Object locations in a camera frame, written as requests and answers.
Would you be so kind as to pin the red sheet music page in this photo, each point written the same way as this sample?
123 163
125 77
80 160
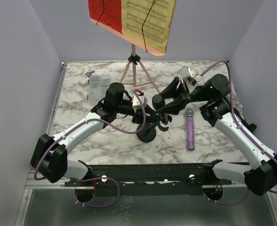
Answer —
107 12

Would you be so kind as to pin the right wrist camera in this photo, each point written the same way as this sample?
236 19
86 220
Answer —
189 76

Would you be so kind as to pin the yellow sheet music page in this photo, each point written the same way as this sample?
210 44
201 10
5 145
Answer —
148 23

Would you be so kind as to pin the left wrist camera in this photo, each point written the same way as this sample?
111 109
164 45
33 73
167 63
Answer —
139 100

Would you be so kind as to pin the aluminium frame rail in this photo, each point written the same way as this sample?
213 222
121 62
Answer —
170 179

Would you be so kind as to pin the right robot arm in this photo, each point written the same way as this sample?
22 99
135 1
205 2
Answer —
237 131

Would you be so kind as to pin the pink music stand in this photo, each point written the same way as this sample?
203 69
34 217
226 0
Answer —
134 59

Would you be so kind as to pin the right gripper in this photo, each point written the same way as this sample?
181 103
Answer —
182 98

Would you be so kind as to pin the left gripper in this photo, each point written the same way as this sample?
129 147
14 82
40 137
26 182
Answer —
139 118

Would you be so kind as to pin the black microphone stand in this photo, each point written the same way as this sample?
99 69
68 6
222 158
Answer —
239 113
148 133

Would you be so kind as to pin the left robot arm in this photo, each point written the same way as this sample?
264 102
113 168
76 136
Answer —
50 157

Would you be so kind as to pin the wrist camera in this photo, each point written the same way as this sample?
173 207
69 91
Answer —
139 100
189 76

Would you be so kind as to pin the white and grey small fitting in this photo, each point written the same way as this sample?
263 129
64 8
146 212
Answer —
89 76

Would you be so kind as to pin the clear plastic parts box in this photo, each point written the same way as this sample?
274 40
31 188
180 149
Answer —
98 84

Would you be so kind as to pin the purple glitter microphone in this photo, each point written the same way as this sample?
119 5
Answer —
190 130

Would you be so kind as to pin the black microphone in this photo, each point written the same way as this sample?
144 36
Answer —
158 102

